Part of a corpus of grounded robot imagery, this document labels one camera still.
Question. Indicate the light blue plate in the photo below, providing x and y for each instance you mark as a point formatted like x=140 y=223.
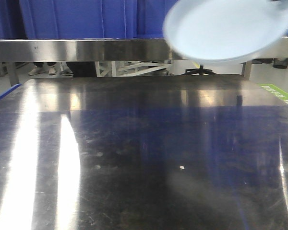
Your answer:
x=211 y=32

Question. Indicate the black stool base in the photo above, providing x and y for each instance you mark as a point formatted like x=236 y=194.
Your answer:
x=199 y=71

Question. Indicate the person legs dark trousers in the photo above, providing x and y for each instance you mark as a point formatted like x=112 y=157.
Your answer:
x=82 y=69

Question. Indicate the middle blue plastic crate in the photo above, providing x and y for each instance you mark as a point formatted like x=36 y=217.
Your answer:
x=150 y=15

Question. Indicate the blue plastic crate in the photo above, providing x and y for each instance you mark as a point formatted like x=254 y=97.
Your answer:
x=150 y=15
x=79 y=19

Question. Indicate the left blue plastic crate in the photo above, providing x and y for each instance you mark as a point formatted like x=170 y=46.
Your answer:
x=79 y=19

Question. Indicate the black waste bin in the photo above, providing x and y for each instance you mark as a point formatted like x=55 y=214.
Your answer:
x=280 y=63

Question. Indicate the green floor sign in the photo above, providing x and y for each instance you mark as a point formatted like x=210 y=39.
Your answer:
x=276 y=91

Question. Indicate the blue table edge strip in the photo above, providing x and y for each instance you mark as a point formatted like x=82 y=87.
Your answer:
x=11 y=89

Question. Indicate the white metal frame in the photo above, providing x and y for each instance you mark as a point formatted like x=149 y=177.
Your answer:
x=129 y=68

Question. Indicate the stainless steel shelf rail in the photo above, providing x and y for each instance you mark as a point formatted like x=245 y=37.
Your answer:
x=70 y=50

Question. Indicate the right steel shelf post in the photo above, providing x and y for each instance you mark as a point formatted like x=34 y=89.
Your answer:
x=246 y=70

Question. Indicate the steel shelf post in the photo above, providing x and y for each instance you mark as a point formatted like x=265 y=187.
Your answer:
x=246 y=70
x=13 y=76

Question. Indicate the left steel shelf post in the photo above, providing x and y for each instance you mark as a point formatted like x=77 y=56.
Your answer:
x=13 y=76

